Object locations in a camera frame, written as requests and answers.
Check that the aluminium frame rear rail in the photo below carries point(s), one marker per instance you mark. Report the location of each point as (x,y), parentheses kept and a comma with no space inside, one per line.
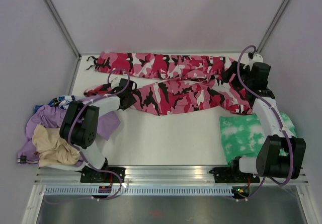
(215,53)

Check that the aluminium frame rear right post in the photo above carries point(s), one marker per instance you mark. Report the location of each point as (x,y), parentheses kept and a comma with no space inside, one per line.
(273,24)

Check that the green white folded trousers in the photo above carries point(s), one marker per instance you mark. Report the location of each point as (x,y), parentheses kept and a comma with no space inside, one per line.
(241,136)

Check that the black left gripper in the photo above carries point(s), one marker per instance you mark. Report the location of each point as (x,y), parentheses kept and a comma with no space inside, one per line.
(132,101)

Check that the aluminium frame post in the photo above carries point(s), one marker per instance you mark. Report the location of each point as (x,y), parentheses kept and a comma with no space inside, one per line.
(273,24)
(62,27)

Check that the blue white patterned garment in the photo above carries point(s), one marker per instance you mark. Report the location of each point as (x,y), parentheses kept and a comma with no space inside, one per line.
(59,104)

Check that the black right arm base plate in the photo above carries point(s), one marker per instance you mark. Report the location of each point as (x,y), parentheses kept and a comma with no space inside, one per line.
(226,175)

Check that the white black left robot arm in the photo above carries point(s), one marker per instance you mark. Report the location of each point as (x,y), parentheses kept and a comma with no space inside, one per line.
(80,124)

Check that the beige garment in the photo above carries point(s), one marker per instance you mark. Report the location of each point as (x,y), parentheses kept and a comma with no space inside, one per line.
(52,149)

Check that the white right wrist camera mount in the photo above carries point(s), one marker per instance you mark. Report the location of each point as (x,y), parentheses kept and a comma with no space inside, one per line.
(257,58)

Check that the aluminium frame rear left post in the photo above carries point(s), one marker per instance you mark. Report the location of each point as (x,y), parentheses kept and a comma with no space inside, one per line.
(62,27)

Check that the white slotted cable duct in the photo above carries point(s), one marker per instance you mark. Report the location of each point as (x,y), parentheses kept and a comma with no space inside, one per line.
(144,190)

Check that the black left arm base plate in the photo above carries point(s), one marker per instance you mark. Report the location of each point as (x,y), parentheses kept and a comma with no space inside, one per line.
(89,175)

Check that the purple trousers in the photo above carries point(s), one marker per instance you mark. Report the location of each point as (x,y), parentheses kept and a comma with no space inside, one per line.
(52,117)

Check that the pink camouflage trousers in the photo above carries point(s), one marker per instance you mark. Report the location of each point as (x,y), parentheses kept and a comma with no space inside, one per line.
(183,83)

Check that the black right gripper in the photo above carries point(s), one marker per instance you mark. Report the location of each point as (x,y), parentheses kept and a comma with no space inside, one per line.
(227,74)

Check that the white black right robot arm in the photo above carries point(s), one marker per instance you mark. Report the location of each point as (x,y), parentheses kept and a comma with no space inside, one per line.
(282,153)

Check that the aluminium left side rail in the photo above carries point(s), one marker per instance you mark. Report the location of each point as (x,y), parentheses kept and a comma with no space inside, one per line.
(73,76)

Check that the aluminium front rail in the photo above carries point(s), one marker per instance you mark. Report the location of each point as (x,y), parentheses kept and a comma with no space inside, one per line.
(138,175)

